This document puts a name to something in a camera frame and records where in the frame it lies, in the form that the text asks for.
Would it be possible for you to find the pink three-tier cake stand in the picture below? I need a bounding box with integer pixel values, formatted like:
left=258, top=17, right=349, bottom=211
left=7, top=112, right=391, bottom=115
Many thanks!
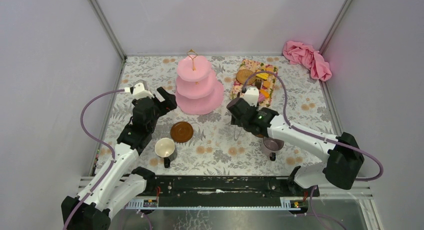
left=175, top=49, right=224, bottom=115

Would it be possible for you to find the pink cake slice toy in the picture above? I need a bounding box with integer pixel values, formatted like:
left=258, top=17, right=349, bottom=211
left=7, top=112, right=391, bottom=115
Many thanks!
left=257, top=89, right=270, bottom=103

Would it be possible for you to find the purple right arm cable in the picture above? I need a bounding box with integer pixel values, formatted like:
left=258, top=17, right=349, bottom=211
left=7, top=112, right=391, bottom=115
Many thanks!
left=241, top=71, right=385, bottom=182

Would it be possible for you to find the crumpled pink cloth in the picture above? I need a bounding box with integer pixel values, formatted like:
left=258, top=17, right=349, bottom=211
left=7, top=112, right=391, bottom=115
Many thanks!
left=282, top=40, right=333, bottom=82

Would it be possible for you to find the floral tablecloth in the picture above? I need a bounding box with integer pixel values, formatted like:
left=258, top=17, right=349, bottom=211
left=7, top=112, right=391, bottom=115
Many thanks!
left=104, top=56, right=334, bottom=176

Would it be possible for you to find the orange star cookie toy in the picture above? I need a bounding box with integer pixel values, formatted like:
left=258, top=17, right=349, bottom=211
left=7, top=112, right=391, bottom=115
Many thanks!
left=262, top=80, right=271, bottom=89

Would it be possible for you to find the round orange cookie toy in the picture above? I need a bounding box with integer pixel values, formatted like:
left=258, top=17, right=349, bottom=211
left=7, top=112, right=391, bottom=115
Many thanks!
left=265, top=66, right=274, bottom=73

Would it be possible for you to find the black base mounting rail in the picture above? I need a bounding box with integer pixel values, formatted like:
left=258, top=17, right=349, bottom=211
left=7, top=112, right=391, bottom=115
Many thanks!
left=134, top=175, right=320, bottom=211

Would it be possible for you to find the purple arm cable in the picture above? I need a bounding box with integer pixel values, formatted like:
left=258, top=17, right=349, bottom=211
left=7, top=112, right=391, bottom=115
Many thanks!
left=62, top=89, right=133, bottom=230
left=241, top=71, right=385, bottom=182

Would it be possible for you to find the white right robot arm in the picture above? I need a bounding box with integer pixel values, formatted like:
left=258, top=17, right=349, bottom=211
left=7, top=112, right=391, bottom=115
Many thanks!
left=226, top=97, right=364, bottom=196

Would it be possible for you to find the round woven brown coaster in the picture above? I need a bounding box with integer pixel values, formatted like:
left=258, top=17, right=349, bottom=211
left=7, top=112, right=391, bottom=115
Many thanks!
left=235, top=68, right=256, bottom=85

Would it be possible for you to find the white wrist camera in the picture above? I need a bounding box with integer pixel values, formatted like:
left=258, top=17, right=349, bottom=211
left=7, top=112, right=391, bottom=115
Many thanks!
left=124, top=82, right=155, bottom=100
left=242, top=87, right=260, bottom=107

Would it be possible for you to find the floral rectangular serving tray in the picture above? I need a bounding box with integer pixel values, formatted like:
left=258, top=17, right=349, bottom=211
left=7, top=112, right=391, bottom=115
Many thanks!
left=229, top=59, right=278, bottom=107

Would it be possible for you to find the cream mug black handle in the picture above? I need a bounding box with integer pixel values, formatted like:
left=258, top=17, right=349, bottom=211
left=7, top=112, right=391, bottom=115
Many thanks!
left=154, top=137, right=178, bottom=168

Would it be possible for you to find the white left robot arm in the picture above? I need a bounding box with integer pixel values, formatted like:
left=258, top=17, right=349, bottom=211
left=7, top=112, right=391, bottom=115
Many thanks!
left=61, top=84, right=178, bottom=230

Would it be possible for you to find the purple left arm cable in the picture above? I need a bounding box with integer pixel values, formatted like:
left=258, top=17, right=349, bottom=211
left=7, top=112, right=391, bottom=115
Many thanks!
left=62, top=89, right=133, bottom=230

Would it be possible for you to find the yellow cake piece toy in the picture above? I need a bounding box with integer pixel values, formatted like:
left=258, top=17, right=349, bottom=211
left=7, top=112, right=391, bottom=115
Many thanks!
left=256, top=72, right=269, bottom=81

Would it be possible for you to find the mauve mug black handle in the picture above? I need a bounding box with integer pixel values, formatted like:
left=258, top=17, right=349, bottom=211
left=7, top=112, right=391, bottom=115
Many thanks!
left=260, top=137, right=285, bottom=162

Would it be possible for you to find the brown saucer left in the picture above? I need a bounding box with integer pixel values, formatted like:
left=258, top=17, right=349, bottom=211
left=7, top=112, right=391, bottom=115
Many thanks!
left=170, top=121, right=194, bottom=143

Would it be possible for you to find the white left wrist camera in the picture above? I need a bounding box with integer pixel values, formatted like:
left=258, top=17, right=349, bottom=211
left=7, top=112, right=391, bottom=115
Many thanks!
left=124, top=82, right=155, bottom=100

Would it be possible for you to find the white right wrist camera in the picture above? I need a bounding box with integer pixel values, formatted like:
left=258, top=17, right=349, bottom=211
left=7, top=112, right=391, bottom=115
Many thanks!
left=242, top=87, right=260, bottom=107

